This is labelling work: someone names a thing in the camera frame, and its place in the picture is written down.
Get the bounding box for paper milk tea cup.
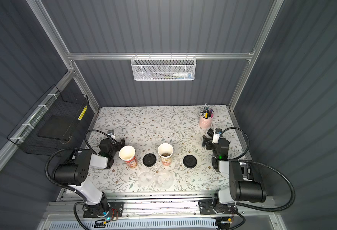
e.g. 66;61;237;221
119;146;137;168
157;143;174;166

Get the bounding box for black cup lid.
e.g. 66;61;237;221
183;155;197;169
143;153;157;167

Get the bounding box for translucent leak-proof paper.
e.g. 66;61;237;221
138;171;154;187
155;170;174;189

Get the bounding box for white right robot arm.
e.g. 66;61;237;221
202;127;267;213

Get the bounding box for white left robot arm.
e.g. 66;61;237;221
49;139;125;218

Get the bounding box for pink pen holder cup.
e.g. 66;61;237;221
199;116;213;129

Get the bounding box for pens in pink cup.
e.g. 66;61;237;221
201;104;213;119

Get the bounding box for floral patterned table mat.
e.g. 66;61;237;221
88;105;229;193

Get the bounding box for yellow tag on basket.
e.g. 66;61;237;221
78;105;88;121

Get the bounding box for black pad in basket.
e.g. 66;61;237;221
37;115;73;141

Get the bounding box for pens in white basket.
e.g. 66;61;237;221
151;72;194;80

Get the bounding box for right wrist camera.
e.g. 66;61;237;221
212;128;222;144

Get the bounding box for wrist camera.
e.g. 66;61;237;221
212;128;222;144
107;130;116;139

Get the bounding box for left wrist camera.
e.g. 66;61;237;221
107;130;116;139

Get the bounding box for black wire wall basket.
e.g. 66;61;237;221
7;87;89;155

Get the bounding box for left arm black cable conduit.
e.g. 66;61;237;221
44;129;117;230

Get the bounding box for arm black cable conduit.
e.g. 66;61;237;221
220;127;296;230
44;129;117;230

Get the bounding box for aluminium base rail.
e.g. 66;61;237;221
41;191;284;230

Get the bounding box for white wire mesh basket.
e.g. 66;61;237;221
131;56;197;81

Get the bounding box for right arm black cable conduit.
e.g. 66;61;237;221
220;127;296;230

